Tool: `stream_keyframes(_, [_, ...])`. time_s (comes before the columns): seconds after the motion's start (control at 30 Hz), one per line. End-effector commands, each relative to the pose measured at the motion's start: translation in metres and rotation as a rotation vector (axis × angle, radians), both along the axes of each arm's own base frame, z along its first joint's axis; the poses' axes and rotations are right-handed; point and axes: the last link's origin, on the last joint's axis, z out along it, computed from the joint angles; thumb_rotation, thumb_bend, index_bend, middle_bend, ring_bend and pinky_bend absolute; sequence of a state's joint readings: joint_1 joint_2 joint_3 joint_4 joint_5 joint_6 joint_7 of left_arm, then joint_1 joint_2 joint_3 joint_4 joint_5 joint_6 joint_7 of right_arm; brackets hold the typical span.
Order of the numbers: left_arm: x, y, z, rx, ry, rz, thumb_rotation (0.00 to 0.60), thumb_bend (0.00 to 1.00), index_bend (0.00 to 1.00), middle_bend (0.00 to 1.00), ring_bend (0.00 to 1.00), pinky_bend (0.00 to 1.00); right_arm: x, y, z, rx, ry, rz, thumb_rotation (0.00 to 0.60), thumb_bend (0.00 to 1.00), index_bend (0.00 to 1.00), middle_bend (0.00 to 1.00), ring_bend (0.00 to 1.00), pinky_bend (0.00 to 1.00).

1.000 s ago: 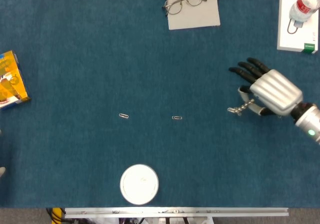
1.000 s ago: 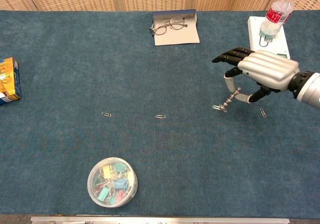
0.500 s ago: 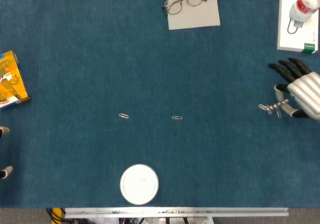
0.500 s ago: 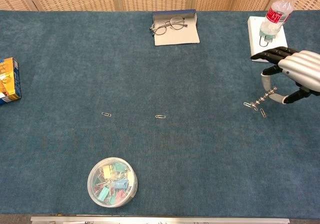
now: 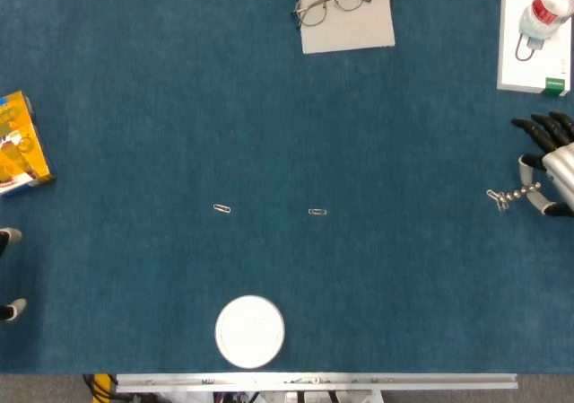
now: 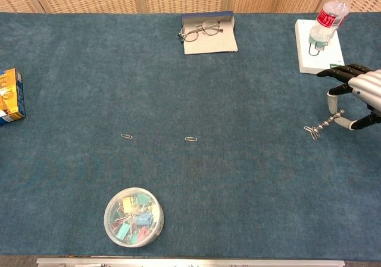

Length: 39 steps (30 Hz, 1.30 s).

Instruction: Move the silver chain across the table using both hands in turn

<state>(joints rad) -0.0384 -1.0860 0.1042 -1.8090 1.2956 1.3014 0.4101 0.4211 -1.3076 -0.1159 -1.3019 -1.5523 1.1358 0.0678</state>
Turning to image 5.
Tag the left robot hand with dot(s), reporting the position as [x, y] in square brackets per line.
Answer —
[11, 234]

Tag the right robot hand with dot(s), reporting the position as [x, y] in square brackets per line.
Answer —
[562, 165]

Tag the orange yellow cardboard box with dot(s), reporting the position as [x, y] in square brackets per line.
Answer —
[20, 151]

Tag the white box with green corner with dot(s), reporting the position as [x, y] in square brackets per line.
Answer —
[533, 73]

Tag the plastic bottle with red cap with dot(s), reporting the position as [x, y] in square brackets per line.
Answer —
[545, 10]

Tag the blue felt table cloth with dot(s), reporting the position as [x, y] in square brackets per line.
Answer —
[179, 264]

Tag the thin metal frame eyeglasses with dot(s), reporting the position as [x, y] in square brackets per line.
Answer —
[311, 14]

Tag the aluminium profile rail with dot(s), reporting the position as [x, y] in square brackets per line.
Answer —
[314, 381]

